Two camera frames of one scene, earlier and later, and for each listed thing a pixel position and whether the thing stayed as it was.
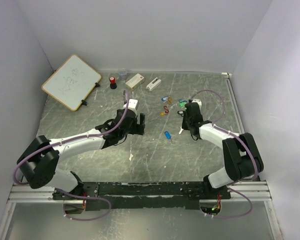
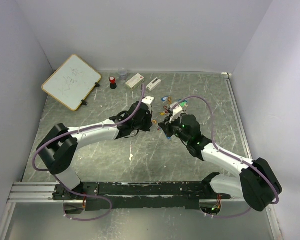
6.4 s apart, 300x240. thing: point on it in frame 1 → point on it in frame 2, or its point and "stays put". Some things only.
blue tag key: [164, 99] stays put
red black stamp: [113, 84] stays put
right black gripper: [183, 126] → [166, 125]
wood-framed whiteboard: [71, 82] stays put
